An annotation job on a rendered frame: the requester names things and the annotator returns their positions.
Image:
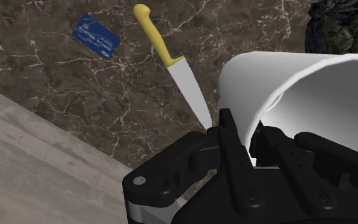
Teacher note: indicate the blue plastic card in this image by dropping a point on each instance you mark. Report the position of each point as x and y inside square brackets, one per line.
[96, 36]

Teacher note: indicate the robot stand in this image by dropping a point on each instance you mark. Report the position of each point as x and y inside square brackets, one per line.
[343, 26]

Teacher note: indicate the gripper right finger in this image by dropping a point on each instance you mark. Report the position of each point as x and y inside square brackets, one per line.
[302, 173]

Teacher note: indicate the white cup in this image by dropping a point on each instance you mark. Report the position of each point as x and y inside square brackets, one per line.
[321, 99]

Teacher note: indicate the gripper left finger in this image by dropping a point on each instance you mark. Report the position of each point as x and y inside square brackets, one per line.
[242, 173]

